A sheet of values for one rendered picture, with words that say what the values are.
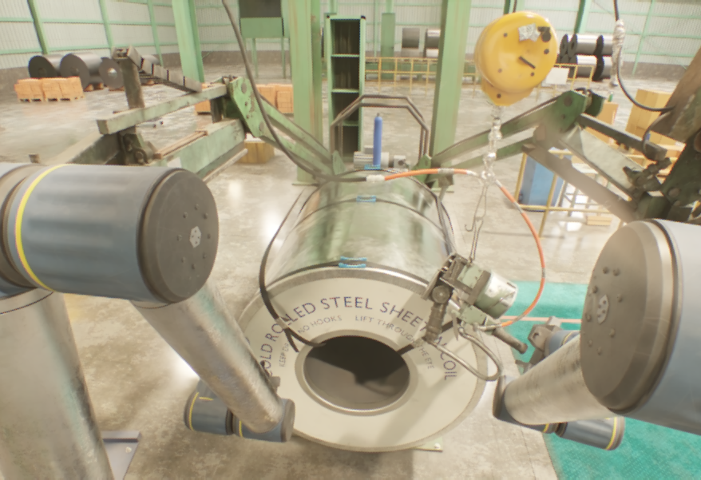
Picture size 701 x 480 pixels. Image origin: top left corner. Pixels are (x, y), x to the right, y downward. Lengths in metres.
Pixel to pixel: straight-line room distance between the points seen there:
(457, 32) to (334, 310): 4.84
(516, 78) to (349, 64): 6.57
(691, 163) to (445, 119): 4.76
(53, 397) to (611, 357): 0.64
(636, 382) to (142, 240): 0.40
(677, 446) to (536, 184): 3.61
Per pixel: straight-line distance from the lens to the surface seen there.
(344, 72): 7.68
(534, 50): 1.11
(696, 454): 3.28
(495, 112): 1.15
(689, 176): 1.48
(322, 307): 1.60
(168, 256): 0.40
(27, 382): 0.64
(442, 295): 1.36
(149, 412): 2.98
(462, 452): 2.62
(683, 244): 0.31
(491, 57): 1.08
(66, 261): 0.45
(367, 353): 2.30
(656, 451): 3.14
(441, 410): 2.02
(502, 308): 1.37
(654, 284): 0.29
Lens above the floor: 2.16
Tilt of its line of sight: 28 degrees down
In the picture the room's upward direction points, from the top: 1 degrees clockwise
